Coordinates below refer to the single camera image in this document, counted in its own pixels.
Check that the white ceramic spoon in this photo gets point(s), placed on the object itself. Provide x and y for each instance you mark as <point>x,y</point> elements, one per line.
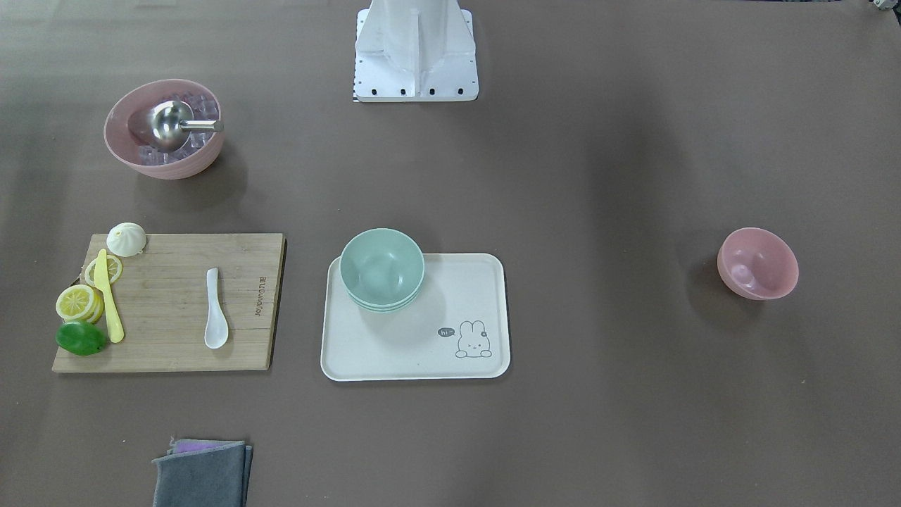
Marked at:
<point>217,328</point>

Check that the small pink bowl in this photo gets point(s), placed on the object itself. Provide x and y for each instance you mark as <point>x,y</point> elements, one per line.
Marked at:
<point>757,264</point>

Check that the green bowl stack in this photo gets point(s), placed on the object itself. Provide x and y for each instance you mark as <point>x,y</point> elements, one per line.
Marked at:
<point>382,269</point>

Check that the large pink bowl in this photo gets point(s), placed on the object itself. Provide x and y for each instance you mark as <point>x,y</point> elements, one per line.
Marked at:
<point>195,156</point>

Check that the white bunny tray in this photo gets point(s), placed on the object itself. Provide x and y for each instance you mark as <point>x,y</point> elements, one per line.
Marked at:
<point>456,327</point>

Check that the wooden cutting board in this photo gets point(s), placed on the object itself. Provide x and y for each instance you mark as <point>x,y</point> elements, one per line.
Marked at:
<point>161,297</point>

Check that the steel ice scoop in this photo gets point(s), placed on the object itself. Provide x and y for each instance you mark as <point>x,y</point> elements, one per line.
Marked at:
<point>169,125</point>

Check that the purple cloth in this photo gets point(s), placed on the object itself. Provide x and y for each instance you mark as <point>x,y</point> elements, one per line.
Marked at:
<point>191,445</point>

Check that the grey folded cloth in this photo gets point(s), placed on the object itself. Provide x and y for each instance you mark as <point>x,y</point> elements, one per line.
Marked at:
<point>212,477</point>

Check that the lemon slice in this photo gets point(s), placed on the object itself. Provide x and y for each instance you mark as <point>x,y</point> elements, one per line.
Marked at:
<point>114,270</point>

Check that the yellow plastic knife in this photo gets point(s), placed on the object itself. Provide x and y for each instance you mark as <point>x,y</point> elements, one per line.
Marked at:
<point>116,331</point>

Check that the green lime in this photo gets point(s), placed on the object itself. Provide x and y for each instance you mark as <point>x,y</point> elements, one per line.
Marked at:
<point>80,337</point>

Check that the half lemon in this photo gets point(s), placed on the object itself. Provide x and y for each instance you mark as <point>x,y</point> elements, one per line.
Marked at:
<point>80,302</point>

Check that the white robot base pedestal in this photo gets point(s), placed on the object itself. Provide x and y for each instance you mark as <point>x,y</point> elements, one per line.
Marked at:
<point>415,51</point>

